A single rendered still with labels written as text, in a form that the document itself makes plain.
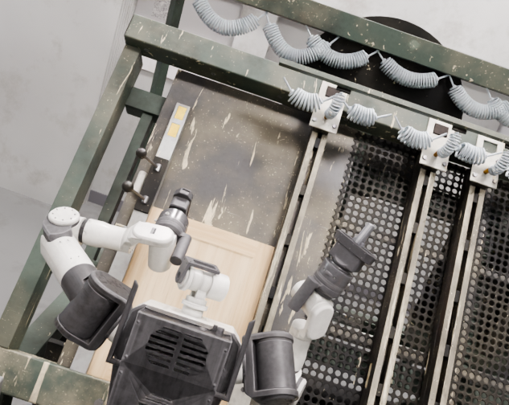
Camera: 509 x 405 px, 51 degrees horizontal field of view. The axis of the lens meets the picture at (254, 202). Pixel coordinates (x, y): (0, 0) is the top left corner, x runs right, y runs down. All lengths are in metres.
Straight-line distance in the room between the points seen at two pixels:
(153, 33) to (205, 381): 1.31
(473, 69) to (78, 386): 1.94
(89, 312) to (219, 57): 1.08
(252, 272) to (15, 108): 3.76
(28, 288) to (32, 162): 3.50
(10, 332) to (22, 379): 0.15
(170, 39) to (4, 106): 3.42
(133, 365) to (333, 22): 1.71
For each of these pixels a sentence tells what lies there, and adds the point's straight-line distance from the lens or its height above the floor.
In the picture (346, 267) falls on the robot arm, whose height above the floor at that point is 1.53.
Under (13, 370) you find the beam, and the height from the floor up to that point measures 0.87.
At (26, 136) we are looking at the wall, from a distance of 5.24.
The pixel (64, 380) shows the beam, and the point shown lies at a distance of 1.78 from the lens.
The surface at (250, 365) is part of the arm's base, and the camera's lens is 1.27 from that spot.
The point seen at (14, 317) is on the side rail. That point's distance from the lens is 1.82.
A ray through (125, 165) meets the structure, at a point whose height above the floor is 1.43.
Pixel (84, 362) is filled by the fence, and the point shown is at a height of 0.93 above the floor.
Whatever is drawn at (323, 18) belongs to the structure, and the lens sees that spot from 2.40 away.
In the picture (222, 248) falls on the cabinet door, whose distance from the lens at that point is 1.82.
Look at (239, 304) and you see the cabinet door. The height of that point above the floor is 1.17.
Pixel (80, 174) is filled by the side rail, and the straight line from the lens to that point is 1.88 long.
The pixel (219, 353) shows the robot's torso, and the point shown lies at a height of 1.39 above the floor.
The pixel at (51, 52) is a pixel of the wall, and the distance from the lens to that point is 5.05.
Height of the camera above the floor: 1.98
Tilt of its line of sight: 16 degrees down
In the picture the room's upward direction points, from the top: 19 degrees clockwise
